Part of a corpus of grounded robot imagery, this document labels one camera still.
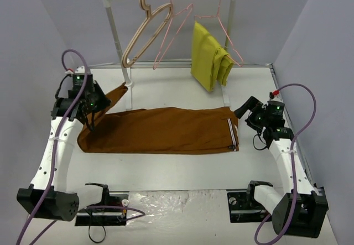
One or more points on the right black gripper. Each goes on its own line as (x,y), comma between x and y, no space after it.
(253,111)

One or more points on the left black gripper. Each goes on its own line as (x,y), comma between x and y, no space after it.
(98,98)

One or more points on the brown trousers with striped waistband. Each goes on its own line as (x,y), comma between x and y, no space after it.
(167,130)

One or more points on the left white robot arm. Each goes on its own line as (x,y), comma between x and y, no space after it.
(47,196)

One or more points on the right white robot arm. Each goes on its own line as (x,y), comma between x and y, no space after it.
(300,211)

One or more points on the yellow-green folded trousers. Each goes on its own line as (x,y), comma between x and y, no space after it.
(210,62)

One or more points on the white and silver clothes rack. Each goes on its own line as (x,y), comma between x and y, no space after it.
(125,63)

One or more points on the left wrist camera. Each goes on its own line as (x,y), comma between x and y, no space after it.
(78,79)

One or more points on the pink wire hanger holding trousers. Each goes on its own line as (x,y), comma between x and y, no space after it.
(226,29)

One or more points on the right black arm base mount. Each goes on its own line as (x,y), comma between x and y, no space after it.
(241,210)

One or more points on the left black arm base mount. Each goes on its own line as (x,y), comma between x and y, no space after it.
(106,215)

